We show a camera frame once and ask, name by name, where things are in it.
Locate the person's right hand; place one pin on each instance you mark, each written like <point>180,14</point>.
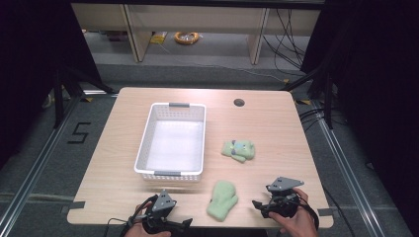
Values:
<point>298,221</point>

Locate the beige wooden shelf unit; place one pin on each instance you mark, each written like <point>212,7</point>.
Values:
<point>197,19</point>

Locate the white plastic basket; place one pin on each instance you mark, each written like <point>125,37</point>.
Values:
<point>174,144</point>

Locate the black metal stand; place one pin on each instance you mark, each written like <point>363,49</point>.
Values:
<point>316,85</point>
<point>66,89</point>

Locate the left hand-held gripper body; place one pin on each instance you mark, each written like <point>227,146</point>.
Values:
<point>162,203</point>

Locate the green mitten with blue decoration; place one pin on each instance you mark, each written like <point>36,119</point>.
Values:
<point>239,150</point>

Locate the yellow packet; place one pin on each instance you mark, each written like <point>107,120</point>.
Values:
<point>158,38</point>

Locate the person's left hand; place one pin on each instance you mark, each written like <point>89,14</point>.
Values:
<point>138,231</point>

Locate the aluminium floor rail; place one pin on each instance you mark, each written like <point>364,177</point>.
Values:
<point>36,171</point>
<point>346,168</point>

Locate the plain green mitten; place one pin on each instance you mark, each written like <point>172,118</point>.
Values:
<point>222,201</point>

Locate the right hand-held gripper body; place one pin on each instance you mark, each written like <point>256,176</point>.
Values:
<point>283,197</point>

